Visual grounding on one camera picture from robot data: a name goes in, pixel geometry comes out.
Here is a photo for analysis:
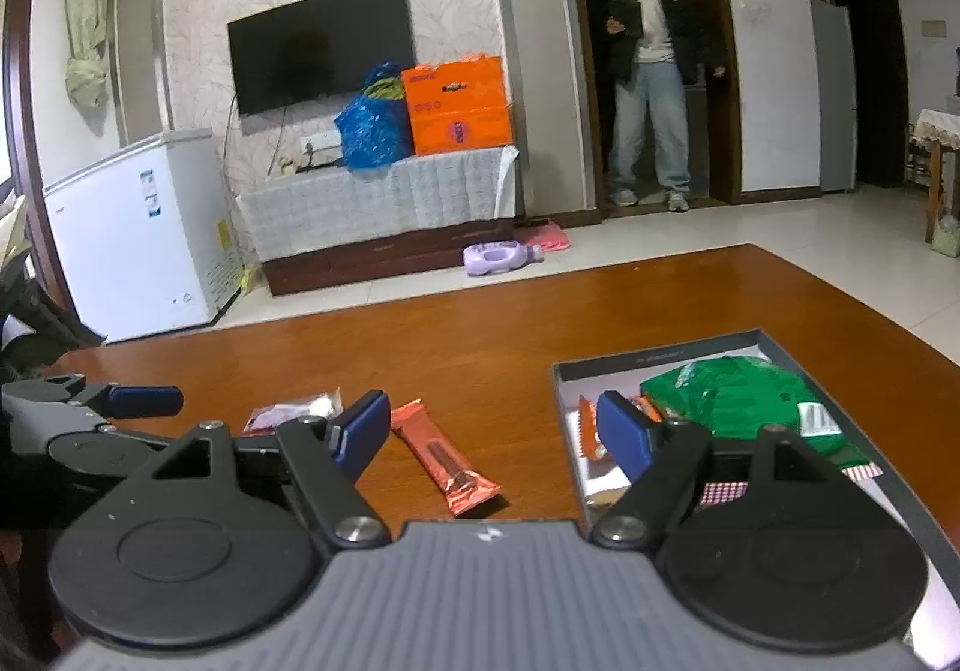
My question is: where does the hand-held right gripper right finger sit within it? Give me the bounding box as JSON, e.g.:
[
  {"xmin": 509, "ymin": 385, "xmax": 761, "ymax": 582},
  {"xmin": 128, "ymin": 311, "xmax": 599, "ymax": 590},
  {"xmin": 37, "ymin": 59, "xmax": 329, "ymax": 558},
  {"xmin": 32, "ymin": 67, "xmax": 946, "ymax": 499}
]
[{"xmin": 591, "ymin": 392, "xmax": 863, "ymax": 550}]

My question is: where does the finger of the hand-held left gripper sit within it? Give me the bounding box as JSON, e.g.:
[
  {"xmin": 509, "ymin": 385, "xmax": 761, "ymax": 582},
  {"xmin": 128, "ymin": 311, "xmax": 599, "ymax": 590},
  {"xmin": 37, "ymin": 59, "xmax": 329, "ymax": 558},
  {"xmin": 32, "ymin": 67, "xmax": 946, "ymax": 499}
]
[{"xmin": 81, "ymin": 383, "xmax": 185, "ymax": 419}]

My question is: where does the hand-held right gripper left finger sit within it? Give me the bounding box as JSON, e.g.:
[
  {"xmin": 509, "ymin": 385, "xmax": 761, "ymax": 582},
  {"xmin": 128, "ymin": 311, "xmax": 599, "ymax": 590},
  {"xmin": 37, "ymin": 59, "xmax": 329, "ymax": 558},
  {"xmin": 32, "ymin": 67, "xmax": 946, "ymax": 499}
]
[{"xmin": 105, "ymin": 390, "xmax": 393, "ymax": 552}]

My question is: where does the orange snack packet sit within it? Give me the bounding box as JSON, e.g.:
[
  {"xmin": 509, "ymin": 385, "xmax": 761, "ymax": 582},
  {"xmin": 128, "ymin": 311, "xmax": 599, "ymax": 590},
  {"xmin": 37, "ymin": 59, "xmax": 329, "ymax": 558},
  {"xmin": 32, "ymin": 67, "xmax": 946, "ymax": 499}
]
[{"xmin": 576, "ymin": 393, "xmax": 665, "ymax": 462}]

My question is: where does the clear packet with white contents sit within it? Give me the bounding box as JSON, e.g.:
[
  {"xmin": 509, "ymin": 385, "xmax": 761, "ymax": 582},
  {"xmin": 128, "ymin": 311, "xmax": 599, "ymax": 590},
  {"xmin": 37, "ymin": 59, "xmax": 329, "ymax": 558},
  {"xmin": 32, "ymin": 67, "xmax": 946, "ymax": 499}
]
[{"xmin": 241, "ymin": 386, "xmax": 344, "ymax": 436}]

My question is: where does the orange snack bar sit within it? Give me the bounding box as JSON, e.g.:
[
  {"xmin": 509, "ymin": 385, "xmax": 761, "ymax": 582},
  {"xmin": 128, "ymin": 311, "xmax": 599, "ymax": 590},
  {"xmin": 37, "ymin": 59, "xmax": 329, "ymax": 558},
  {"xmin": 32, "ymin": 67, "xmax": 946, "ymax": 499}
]
[{"xmin": 390, "ymin": 399, "xmax": 502, "ymax": 518}]

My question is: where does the dark grey box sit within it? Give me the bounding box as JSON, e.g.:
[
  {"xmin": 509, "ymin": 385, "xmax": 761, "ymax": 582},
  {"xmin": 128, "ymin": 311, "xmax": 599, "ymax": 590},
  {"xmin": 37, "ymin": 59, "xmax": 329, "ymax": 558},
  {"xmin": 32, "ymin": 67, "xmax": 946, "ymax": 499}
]
[{"xmin": 551, "ymin": 330, "xmax": 960, "ymax": 668}]

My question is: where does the green snack bag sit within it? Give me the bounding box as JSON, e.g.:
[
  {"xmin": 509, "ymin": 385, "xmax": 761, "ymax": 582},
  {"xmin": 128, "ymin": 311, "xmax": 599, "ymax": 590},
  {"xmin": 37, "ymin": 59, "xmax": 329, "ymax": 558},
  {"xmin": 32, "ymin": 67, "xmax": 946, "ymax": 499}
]
[{"xmin": 639, "ymin": 354, "xmax": 886, "ymax": 508}]

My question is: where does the white chest freezer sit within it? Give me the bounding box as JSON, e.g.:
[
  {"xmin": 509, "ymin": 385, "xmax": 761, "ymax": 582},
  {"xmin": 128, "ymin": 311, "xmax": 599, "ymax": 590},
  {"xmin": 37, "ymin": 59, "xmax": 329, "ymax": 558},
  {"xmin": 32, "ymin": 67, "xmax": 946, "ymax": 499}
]
[{"xmin": 43, "ymin": 127, "xmax": 245, "ymax": 342}]

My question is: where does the dark wooden cabinet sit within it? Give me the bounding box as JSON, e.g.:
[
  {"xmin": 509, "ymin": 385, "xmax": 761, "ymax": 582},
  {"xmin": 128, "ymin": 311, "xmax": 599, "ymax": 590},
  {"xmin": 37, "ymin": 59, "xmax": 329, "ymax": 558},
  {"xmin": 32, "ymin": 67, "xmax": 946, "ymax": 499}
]
[{"xmin": 259, "ymin": 217, "xmax": 518, "ymax": 297}]

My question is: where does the pink cloth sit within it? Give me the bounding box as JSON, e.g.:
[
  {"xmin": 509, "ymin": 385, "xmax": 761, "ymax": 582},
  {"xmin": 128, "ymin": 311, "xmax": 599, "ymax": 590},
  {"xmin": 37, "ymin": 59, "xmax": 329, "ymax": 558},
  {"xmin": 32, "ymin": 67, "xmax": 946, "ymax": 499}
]
[{"xmin": 517, "ymin": 221, "xmax": 571, "ymax": 252}]

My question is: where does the white checked cloth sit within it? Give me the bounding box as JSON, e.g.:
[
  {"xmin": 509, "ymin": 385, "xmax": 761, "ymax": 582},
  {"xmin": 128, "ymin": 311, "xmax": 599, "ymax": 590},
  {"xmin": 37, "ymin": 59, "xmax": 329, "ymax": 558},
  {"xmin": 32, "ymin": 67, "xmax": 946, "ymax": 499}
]
[{"xmin": 236, "ymin": 145, "xmax": 520, "ymax": 261}]

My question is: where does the blue plastic bag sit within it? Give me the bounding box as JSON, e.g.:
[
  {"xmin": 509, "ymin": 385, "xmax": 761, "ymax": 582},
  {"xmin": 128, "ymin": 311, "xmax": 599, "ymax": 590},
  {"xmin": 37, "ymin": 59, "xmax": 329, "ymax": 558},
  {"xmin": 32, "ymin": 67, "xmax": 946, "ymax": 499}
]
[{"xmin": 334, "ymin": 62, "xmax": 415, "ymax": 171}]

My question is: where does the orange cardboard box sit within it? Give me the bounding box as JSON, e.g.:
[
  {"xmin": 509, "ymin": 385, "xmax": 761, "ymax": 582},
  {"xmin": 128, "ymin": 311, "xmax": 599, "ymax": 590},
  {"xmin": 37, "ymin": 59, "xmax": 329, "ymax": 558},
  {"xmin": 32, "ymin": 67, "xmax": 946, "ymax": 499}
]
[{"xmin": 401, "ymin": 56, "xmax": 515, "ymax": 157}]

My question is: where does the pale green bag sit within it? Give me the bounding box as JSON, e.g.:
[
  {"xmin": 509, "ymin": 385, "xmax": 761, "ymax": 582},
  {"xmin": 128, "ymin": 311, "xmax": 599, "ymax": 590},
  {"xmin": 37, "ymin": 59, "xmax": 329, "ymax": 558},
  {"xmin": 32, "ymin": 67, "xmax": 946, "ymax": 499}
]
[{"xmin": 930, "ymin": 213, "xmax": 960, "ymax": 257}]

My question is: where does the black television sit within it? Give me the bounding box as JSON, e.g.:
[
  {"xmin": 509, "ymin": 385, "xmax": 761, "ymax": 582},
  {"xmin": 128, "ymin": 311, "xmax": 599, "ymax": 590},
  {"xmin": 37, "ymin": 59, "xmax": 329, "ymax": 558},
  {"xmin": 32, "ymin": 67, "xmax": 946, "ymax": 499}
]
[{"xmin": 227, "ymin": 0, "xmax": 417, "ymax": 116}]

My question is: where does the silver refrigerator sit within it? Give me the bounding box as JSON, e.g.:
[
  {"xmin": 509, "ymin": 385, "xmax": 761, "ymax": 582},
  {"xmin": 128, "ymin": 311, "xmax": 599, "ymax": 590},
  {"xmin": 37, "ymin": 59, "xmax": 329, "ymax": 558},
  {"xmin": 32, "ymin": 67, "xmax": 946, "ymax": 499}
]
[{"xmin": 810, "ymin": 0, "xmax": 858, "ymax": 194}]

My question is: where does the green curtain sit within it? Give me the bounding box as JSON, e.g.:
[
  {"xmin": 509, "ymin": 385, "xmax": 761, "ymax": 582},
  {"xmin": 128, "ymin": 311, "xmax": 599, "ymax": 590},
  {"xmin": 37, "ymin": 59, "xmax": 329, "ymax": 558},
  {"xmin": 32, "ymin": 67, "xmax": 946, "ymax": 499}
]
[{"xmin": 64, "ymin": 0, "xmax": 113, "ymax": 110}]

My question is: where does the side table with lace cloth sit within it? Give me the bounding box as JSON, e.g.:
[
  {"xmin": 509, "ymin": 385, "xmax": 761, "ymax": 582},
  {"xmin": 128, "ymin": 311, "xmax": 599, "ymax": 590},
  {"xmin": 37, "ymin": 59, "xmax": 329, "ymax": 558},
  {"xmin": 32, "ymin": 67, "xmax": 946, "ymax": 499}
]
[{"xmin": 907, "ymin": 107, "xmax": 960, "ymax": 222}]

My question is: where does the black cable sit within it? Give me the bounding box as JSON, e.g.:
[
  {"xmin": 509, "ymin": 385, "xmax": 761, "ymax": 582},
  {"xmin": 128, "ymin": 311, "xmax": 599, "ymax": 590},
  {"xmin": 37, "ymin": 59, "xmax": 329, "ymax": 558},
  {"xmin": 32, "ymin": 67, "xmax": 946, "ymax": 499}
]
[{"xmin": 268, "ymin": 103, "xmax": 292, "ymax": 176}]

